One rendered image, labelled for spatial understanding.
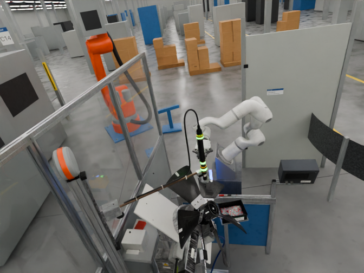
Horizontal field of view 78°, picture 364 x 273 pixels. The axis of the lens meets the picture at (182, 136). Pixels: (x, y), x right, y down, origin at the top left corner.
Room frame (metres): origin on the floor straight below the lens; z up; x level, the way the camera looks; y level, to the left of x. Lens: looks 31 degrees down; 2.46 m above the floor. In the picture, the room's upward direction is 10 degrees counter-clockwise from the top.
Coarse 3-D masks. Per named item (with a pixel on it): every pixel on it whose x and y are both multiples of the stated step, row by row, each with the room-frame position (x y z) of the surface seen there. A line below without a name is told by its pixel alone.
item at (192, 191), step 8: (184, 168) 1.26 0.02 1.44; (176, 176) 1.20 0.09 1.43; (192, 176) 1.22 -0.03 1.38; (176, 184) 1.16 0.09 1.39; (184, 184) 1.17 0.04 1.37; (192, 184) 1.18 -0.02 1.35; (176, 192) 1.13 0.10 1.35; (184, 192) 1.13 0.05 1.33; (192, 192) 1.14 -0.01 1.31; (192, 200) 1.10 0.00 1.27
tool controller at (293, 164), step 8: (288, 160) 1.37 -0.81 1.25; (296, 160) 1.35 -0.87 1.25; (304, 160) 1.33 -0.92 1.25; (312, 160) 1.32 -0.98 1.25; (280, 168) 1.37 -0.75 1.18; (288, 168) 1.30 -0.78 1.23; (296, 168) 1.28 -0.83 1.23; (304, 168) 1.27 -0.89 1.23; (312, 168) 1.25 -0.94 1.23; (280, 176) 1.34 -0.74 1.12; (288, 176) 1.29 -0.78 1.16; (296, 176) 1.28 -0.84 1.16; (304, 176) 1.26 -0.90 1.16; (312, 176) 1.25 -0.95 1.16
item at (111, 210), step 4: (116, 200) 0.97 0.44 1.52; (104, 204) 0.96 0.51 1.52; (108, 204) 0.95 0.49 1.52; (112, 204) 0.94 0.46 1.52; (116, 204) 0.94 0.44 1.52; (100, 208) 0.92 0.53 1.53; (104, 208) 0.93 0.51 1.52; (108, 208) 0.92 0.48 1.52; (112, 208) 0.91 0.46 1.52; (116, 208) 0.91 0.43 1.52; (100, 212) 0.89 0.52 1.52; (104, 212) 0.89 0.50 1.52; (108, 212) 0.90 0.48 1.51; (112, 212) 0.90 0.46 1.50; (116, 212) 0.91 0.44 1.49; (120, 212) 0.92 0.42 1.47; (104, 216) 0.90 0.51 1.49; (108, 216) 0.89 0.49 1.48; (112, 216) 0.90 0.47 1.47; (116, 216) 0.91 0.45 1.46; (108, 220) 0.89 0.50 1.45
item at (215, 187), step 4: (212, 180) 1.38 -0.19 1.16; (200, 184) 1.34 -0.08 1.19; (204, 184) 1.33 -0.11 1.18; (208, 184) 1.33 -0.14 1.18; (212, 184) 1.33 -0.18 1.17; (216, 184) 1.34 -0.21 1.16; (220, 184) 1.35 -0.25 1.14; (200, 188) 1.29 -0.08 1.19; (204, 188) 1.28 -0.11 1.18; (208, 188) 1.28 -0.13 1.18; (212, 188) 1.28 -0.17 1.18; (216, 188) 1.28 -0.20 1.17; (220, 188) 1.29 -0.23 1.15; (200, 192) 1.25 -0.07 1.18; (204, 192) 1.24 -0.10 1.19; (208, 192) 1.24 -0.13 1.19; (212, 192) 1.23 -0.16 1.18; (216, 192) 1.23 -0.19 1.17; (204, 196) 1.20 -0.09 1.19; (208, 196) 1.20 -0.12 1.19; (212, 196) 1.19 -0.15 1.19; (216, 196) 1.19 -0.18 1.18
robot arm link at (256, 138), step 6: (252, 132) 1.62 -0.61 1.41; (258, 132) 1.61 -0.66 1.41; (240, 138) 1.69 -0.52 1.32; (252, 138) 1.59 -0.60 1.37; (258, 138) 1.57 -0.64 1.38; (264, 138) 1.57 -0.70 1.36; (240, 144) 1.64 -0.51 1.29; (246, 144) 1.61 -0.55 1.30; (252, 144) 1.57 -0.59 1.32; (258, 144) 1.55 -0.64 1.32
